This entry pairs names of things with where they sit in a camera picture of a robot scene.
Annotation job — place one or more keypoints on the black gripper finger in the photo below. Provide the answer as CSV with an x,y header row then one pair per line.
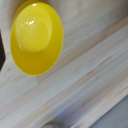
x,y
1,55

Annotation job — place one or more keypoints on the yellow plastic bowl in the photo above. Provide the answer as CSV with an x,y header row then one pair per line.
x,y
36,36

